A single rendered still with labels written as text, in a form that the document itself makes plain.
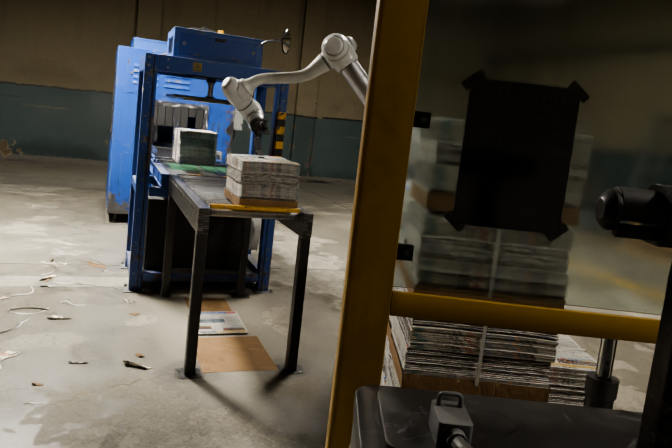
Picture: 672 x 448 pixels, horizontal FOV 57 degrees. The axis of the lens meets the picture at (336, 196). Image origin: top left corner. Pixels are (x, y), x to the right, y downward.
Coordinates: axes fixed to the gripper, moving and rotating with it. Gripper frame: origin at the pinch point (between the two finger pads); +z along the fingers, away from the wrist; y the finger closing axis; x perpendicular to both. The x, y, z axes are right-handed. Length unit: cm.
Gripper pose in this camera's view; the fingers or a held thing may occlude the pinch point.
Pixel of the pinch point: (263, 144)
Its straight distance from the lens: 308.7
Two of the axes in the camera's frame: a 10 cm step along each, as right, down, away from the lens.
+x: -9.3, -0.6, -3.6
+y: -2.6, 8.1, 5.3
